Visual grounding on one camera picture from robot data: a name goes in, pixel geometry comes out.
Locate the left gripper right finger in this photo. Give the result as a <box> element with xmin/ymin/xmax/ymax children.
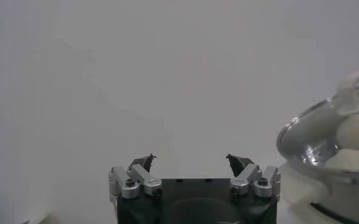
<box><xmin>226</xmin><ymin>153</ymin><xmax>282</xmax><ymax>198</ymax></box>

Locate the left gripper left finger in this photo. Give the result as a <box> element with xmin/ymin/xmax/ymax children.
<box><xmin>108</xmin><ymin>153</ymin><xmax>163</xmax><ymax>200</ymax></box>

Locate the white steamed baozi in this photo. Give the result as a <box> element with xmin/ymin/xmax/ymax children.
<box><xmin>335</xmin><ymin>114</ymin><xmax>359</xmax><ymax>154</ymax></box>

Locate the perforated stainless steel steamer basket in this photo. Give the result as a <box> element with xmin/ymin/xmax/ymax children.
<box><xmin>275</xmin><ymin>121</ymin><xmax>359</xmax><ymax>224</ymax></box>

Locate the white electric cooker base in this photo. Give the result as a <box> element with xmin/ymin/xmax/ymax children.
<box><xmin>279</xmin><ymin>163</ymin><xmax>359</xmax><ymax>224</ymax></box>

